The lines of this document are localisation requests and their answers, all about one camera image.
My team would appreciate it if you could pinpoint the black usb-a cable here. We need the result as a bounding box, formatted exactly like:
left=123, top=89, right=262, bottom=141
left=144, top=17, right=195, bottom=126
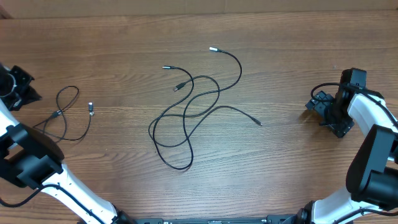
left=152, top=75, right=264, bottom=149

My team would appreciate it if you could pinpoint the long black usb cable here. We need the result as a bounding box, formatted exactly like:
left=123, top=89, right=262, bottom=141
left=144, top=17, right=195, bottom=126
left=147, top=46, right=243, bottom=171

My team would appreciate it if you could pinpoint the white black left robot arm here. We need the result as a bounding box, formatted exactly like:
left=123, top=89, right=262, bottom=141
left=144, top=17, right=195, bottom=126
left=1, top=66, right=134, bottom=223

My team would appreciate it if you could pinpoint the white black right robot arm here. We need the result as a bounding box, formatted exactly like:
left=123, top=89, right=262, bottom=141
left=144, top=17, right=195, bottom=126
left=285, top=68, right=397, bottom=223

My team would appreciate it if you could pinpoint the cardboard back wall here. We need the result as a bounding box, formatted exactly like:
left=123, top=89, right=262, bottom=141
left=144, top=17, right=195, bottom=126
left=1, top=0, right=397, bottom=19

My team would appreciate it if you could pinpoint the short black usb cable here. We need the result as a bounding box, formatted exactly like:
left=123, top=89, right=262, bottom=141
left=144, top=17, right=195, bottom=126
left=32, top=85, right=95, bottom=142

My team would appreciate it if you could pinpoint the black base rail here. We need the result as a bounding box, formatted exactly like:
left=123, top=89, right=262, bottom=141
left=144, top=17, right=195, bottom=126
left=111, top=214, right=308, bottom=224

